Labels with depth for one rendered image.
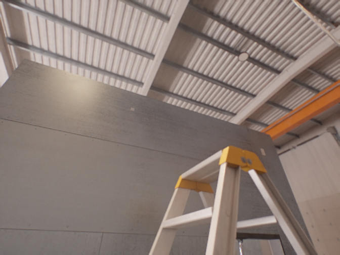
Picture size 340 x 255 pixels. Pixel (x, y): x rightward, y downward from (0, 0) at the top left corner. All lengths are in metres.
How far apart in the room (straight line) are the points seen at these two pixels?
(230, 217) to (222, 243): 0.08
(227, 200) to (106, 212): 0.77
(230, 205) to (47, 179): 0.98
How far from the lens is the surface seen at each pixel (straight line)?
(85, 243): 1.17
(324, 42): 8.53
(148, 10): 6.59
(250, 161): 0.72
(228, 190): 0.62
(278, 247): 1.91
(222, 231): 0.56
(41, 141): 1.34
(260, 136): 2.35
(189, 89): 8.30
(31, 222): 1.19
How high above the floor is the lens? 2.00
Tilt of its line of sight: 36 degrees up
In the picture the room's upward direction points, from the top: straight up
